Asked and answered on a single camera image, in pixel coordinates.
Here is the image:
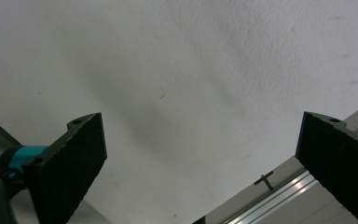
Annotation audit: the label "aluminium profile rail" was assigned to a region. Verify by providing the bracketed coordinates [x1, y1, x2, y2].
[227, 122, 358, 224]

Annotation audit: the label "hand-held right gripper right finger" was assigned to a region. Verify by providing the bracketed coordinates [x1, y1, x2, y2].
[295, 111, 358, 224]

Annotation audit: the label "dark device with teal ring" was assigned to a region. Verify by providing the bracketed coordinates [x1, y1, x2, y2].
[0, 110, 48, 200]

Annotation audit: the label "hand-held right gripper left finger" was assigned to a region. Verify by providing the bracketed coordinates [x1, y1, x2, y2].
[22, 112, 108, 224]

